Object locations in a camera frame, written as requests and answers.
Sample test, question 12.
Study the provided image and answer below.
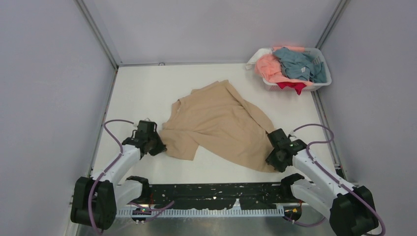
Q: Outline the white slotted cable duct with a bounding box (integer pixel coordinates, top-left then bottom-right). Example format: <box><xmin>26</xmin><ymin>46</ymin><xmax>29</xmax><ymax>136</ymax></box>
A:
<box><xmin>116</xmin><ymin>206</ymin><xmax>284</xmax><ymax>218</ymax></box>

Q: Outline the blue grey t shirt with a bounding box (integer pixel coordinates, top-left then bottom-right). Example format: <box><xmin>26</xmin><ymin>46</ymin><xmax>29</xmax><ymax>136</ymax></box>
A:
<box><xmin>273</xmin><ymin>47</ymin><xmax>327</xmax><ymax>84</ymax></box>

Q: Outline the white laundry basket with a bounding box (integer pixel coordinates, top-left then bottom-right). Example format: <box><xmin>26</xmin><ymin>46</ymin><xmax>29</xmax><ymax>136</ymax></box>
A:
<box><xmin>246</xmin><ymin>46</ymin><xmax>331</xmax><ymax>94</ymax></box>

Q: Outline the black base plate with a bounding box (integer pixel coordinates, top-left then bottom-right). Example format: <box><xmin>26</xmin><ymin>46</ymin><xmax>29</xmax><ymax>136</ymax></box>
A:
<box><xmin>134</xmin><ymin>182</ymin><xmax>298</xmax><ymax>210</ymax></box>

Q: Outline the red t shirt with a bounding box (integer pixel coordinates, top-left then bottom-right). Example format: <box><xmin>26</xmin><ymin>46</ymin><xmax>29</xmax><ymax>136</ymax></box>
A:
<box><xmin>277</xmin><ymin>82</ymin><xmax>307</xmax><ymax>95</ymax></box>

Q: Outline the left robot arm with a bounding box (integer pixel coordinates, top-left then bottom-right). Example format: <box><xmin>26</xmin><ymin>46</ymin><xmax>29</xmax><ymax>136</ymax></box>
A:
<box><xmin>70</xmin><ymin>119</ymin><xmax>167</xmax><ymax>234</ymax></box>

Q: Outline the pink t shirt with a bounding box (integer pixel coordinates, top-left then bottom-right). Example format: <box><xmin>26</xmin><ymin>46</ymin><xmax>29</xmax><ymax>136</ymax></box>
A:
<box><xmin>253</xmin><ymin>46</ymin><xmax>314</xmax><ymax>86</ymax></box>

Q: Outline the beige t shirt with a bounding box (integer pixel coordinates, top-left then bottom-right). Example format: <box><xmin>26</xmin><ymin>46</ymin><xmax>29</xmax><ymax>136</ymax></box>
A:
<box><xmin>159</xmin><ymin>80</ymin><xmax>275</xmax><ymax>173</ymax></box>

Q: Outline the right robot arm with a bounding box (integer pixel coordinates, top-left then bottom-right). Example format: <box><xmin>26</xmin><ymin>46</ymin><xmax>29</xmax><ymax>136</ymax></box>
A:
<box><xmin>266</xmin><ymin>129</ymin><xmax>386</xmax><ymax>236</ymax></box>

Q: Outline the white cloth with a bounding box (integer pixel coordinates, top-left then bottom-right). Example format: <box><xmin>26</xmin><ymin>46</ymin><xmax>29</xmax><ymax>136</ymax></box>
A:
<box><xmin>245</xmin><ymin>48</ymin><xmax>273</xmax><ymax>70</ymax></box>

